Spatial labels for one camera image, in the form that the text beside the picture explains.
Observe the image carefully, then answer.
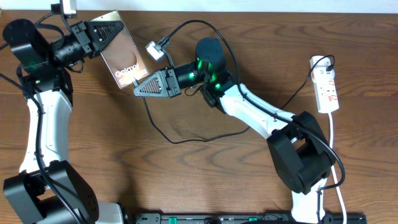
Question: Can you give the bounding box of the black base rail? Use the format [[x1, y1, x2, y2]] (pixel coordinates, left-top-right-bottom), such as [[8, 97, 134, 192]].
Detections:
[[133, 212, 368, 224]]

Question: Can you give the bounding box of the white power strip cord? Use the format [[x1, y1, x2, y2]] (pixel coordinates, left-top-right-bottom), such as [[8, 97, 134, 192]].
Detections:
[[328, 113, 348, 224]]

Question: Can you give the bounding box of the black USB charging cable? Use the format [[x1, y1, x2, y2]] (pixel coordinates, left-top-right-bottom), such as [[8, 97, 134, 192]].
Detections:
[[132, 55, 336, 144]]

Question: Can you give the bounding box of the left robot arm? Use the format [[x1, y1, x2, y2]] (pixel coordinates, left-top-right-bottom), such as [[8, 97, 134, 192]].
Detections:
[[2, 19, 128, 223]]

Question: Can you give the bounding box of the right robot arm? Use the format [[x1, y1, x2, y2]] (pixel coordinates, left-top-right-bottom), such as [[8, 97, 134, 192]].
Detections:
[[134, 37, 336, 223]]

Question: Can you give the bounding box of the white power strip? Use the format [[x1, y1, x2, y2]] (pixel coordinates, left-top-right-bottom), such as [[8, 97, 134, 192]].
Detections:
[[310, 55, 340, 114]]

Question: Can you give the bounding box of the Galaxy S25 Ultra smartphone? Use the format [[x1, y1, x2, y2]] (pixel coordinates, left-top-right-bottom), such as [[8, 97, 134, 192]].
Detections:
[[92, 10, 149, 89]]

